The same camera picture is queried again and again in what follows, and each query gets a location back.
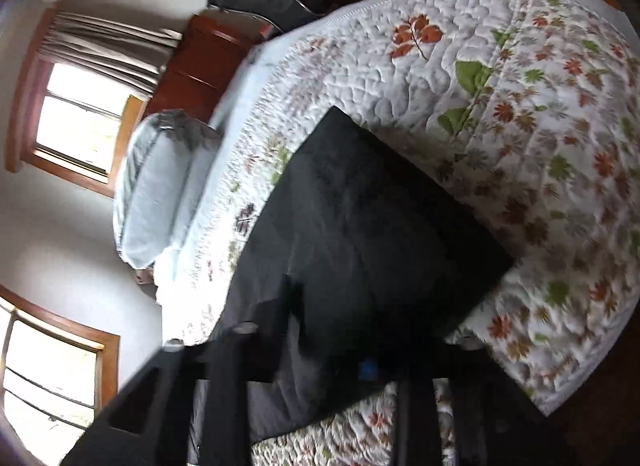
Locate black pants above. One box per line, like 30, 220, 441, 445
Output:
190, 106, 516, 447

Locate light blue bed sheet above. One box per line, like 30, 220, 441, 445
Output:
151, 10, 351, 304

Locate light blue folded duvet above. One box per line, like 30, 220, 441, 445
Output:
112, 110, 224, 269

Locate beige curtain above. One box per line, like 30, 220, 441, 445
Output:
39, 10, 183, 96

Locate large wooden frame window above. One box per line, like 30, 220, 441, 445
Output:
0, 285, 122, 452

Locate floral quilted bedspread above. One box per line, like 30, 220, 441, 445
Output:
170, 0, 640, 466

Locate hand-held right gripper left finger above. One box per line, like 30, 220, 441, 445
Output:
62, 282, 304, 466

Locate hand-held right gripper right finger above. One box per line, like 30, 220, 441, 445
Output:
358, 337, 569, 466

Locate dark wooden headboard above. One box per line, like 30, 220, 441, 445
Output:
154, 14, 267, 123

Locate curtained wooden frame window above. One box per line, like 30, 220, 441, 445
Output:
5, 8, 151, 198

